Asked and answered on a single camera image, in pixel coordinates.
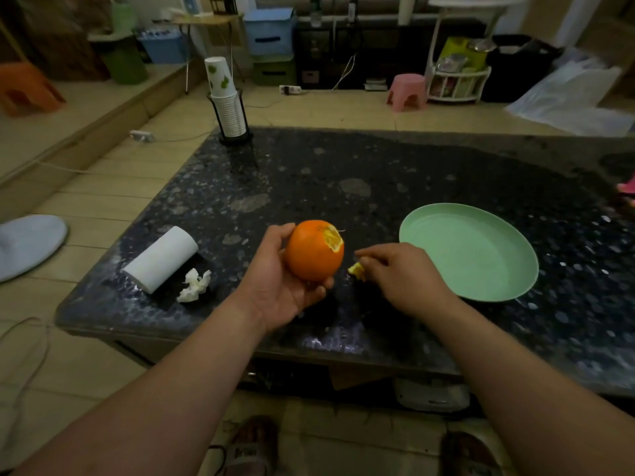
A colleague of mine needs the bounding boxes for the white toilet paper roll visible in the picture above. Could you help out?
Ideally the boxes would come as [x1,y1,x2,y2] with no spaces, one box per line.
[123,226,199,295]

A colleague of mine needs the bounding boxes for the white cable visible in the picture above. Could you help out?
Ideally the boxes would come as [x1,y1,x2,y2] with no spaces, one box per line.
[0,316,53,456]

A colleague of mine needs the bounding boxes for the partly peeled orange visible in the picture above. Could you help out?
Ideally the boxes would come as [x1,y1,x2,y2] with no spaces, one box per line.
[284,220,345,283]

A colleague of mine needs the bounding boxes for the small folding table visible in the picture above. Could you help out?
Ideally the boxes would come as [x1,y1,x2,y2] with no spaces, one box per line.
[171,13,245,95]

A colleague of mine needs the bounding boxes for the white object under table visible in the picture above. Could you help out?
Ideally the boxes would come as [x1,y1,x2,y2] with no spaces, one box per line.
[394,377,471,413]

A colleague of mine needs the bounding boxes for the white plastic bag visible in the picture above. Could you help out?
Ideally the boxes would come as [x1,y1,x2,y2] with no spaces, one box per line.
[505,58,635,138]

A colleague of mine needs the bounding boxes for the person's left hand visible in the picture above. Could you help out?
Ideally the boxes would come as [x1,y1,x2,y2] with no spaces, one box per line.
[232,223,336,336]

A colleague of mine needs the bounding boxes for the pink object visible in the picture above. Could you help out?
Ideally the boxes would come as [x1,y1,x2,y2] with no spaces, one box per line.
[616,174,635,208]

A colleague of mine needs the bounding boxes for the blue plastic basket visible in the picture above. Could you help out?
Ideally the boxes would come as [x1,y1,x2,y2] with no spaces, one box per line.
[137,28,188,65]

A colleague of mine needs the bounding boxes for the person's right forearm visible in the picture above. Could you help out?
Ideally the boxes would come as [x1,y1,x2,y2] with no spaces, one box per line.
[428,295,635,476]

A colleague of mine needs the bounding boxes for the grey slipper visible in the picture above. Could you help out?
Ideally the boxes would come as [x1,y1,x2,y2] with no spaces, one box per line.
[0,215,68,284]

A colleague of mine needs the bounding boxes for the black bag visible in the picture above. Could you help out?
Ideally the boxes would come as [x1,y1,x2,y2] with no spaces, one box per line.
[481,34,564,103]

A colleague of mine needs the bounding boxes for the person's right hand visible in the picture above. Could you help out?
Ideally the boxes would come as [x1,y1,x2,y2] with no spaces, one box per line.
[354,242,460,323]

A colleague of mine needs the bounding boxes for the white tiered trolley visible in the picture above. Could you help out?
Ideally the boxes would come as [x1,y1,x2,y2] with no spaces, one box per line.
[424,0,526,104]

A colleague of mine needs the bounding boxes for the person's left shoe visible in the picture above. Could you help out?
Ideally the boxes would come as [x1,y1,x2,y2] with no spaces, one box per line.
[218,416,279,476]

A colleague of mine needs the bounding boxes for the pink plastic stool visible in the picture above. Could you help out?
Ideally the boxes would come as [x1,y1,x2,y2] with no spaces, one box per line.
[386,73,428,113]

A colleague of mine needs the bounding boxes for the green plastic plate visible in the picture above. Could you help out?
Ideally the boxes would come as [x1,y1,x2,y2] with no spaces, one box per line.
[399,203,540,303]

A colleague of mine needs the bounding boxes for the black cabinet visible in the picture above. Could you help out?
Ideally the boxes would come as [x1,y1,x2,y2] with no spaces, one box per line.
[294,17,487,91]

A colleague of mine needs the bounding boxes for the person's right shoe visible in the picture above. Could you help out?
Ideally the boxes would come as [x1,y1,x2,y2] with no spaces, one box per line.
[439,431,503,476]

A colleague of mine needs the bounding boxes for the stack of white paper cups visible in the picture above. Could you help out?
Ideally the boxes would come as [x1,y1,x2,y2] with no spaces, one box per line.
[204,56,247,139]

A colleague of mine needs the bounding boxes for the crumpled white tissue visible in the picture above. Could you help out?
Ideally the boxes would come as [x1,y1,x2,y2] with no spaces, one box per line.
[177,268,212,303]

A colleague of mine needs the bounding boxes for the blue storage box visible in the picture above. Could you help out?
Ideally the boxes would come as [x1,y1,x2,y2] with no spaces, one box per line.
[243,8,297,57]

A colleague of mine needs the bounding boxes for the green storage box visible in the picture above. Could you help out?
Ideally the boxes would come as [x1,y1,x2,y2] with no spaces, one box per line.
[252,55,297,87]

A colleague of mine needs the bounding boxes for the black cup holder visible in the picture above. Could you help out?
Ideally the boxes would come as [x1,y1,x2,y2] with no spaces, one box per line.
[207,89,254,146]

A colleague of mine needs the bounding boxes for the person's left forearm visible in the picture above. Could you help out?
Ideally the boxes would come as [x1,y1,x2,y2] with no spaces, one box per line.
[10,292,278,476]

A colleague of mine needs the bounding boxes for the green waste bin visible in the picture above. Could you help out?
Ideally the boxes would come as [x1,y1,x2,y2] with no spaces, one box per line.
[88,30,149,86]

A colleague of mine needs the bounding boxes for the person's shoe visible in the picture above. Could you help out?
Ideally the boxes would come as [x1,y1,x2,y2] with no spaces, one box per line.
[218,416,279,476]
[439,431,503,476]

